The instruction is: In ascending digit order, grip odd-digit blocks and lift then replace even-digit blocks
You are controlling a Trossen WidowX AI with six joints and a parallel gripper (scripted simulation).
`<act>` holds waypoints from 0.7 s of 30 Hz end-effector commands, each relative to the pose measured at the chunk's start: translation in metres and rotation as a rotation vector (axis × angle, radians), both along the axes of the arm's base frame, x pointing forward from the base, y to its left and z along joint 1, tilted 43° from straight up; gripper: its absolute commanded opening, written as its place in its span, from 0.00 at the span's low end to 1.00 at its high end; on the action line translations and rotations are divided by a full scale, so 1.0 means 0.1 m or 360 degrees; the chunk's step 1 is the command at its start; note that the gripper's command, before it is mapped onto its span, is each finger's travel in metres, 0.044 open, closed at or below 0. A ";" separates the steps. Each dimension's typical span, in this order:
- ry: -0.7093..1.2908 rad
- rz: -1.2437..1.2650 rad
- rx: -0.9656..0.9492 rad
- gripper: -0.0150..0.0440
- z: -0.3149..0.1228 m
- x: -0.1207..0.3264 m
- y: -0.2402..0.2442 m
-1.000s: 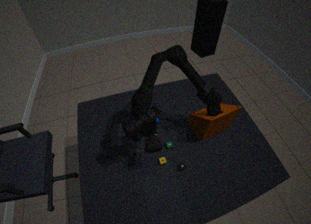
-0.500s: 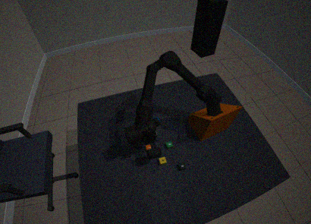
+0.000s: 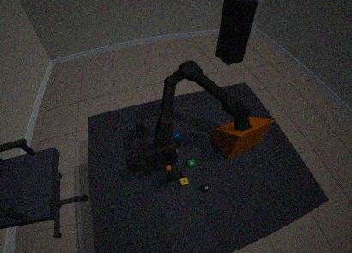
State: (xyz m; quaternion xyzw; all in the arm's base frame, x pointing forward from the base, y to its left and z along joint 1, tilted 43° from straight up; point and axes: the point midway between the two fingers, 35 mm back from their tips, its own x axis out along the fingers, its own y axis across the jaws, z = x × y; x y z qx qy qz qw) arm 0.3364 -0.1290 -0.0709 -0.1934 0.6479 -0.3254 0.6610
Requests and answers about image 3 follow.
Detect yellow block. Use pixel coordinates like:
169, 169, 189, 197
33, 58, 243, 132
179, 178, 188, 187

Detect green block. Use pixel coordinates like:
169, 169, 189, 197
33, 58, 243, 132
187, 160, 196, 169

